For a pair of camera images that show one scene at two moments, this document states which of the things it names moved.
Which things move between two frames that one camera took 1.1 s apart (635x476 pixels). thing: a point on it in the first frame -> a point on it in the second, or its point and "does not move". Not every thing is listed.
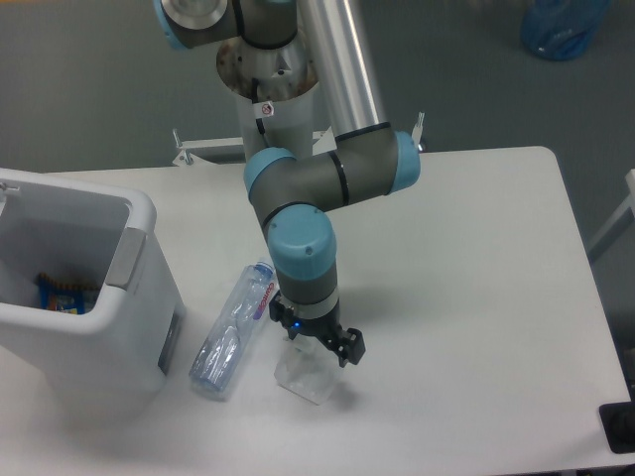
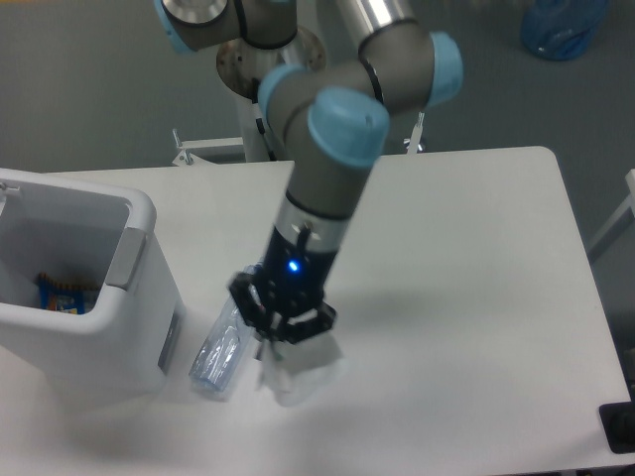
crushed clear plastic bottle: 226,342 does not move
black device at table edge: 618,422 does not move
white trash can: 87,295 does not move
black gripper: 325,328 -> 294,277
